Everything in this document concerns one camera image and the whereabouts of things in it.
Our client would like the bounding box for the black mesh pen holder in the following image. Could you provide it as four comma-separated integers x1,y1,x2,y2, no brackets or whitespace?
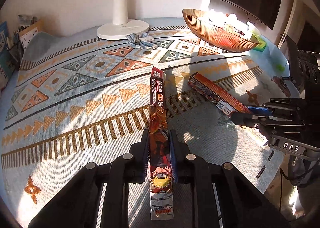
6,31,25,62

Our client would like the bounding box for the person's right forearm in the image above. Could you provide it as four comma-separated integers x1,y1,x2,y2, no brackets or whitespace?
287,157,320,221

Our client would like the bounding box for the green packet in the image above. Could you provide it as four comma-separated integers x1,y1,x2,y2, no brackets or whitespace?
251,32,268,53

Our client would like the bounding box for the blue checkered hair bow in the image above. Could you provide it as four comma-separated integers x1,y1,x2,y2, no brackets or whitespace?
125,32,159,50

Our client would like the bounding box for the row of books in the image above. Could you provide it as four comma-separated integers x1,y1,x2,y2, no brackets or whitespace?
0,20,16,90

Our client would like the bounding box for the long red card box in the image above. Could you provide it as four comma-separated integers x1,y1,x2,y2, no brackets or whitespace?
149,66,175,221
188,72,270,148

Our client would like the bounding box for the crumpled paper ball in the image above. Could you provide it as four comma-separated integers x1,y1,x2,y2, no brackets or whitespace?
207,9,226,20

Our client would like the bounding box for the patterned woven mat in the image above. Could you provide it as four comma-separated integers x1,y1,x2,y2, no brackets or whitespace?
0,17,301,228

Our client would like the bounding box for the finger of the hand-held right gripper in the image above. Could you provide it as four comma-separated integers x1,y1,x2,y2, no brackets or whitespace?
247,102,275,118
230,112,273,130

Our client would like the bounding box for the white desk lamp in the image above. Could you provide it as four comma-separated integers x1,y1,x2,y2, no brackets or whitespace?
97,0,150,41

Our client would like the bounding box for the wooden desk organizer box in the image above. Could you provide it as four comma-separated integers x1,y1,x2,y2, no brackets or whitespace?
18,14,42,49

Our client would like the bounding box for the black cable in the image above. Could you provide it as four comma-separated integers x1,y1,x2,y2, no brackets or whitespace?
279,167,288,217

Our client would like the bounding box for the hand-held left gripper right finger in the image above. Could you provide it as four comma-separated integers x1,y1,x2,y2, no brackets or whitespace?
169,129,292,228

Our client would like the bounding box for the gold ribbed bowl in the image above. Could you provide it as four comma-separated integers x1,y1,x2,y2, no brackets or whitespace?
182,8,260,53

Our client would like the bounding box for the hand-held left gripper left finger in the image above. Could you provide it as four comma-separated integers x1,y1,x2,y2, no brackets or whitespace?
27,129,150,228

